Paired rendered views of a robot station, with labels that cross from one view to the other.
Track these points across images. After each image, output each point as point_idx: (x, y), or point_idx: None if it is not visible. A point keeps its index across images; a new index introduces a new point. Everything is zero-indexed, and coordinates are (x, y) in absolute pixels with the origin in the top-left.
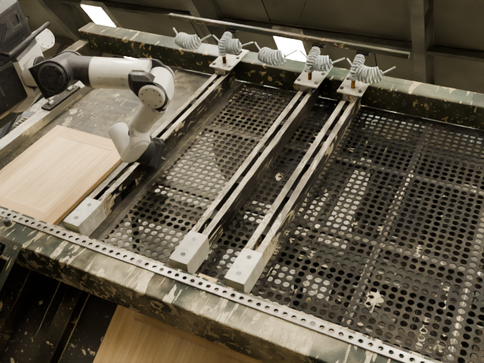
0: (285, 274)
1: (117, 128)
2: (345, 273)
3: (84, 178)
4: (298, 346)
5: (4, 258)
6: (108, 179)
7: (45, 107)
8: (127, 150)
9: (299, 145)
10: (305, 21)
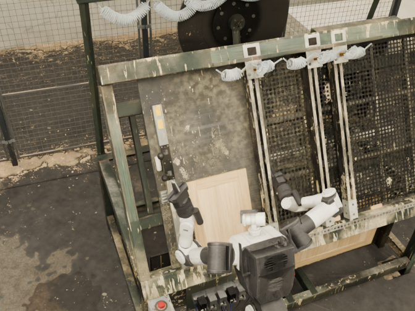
0: (357, 192)
1: (291, 207)
2: (375, 176)
3: (244, 208)
4: (383, 223)
5: None
6: (268, 208)
7: (170, 179)
8: (299, 211)
9: (321, 107)
10: None
